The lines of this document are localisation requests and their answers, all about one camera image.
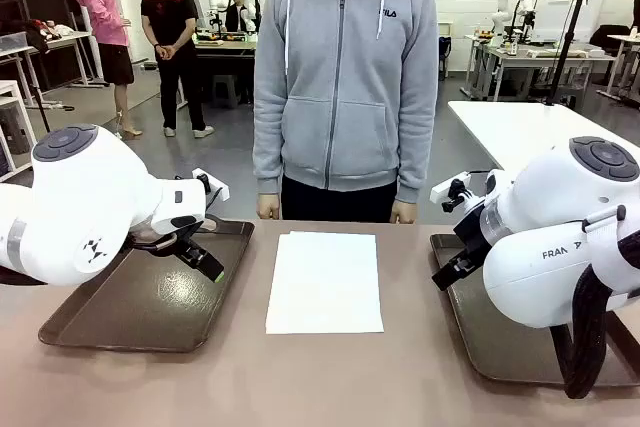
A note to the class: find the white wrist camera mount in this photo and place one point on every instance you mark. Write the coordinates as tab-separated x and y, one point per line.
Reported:
212	187
450	187

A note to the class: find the seated person in black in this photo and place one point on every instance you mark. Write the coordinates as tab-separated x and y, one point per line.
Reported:
239	9

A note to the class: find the black tripod pole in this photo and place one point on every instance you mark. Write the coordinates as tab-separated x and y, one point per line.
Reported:
567	47

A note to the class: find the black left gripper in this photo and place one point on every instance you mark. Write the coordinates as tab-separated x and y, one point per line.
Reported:
175	234

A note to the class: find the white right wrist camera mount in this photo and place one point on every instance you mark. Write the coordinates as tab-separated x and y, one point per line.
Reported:
450	187

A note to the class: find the wood-top workbench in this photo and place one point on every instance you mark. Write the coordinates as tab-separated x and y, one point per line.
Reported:
225	44

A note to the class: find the grey-top metal table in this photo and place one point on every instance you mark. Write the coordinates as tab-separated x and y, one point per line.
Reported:
540	53

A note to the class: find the person in grey hoodie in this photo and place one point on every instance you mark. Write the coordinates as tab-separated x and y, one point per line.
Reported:
345	72

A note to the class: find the black office chair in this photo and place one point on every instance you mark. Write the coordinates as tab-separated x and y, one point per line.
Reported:
612	39

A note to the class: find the woman in pink hoodie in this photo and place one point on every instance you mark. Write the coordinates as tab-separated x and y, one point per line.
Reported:
102	17

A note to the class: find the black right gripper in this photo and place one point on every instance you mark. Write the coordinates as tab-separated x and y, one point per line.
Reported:
475	237

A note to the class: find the grey plastic stool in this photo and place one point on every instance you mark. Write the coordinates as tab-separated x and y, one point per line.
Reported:
225	92

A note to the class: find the person's right forearm grey sleeve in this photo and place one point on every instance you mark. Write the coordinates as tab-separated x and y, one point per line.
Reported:
269	157

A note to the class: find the white shelf unit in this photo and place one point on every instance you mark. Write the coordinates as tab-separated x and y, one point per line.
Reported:
12	122

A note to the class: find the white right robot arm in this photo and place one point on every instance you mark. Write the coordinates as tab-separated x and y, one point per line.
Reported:
540	267

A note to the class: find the person's left hand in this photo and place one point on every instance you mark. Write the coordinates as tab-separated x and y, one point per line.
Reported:
404	212

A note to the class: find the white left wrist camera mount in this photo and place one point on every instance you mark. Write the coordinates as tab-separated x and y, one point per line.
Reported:
212	187

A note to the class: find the white A4 paper stack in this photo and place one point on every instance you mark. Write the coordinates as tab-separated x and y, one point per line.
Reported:
325	282

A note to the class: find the brown plastic serving tray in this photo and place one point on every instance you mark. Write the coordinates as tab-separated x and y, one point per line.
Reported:
150	307
480	337

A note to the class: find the white cluttered side table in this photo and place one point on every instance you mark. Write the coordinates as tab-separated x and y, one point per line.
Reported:
60	39

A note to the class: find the man in black T-shirt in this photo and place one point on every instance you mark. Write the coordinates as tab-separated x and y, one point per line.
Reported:
172	37

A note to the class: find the person's right hand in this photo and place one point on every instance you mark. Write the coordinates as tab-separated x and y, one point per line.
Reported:
268	207

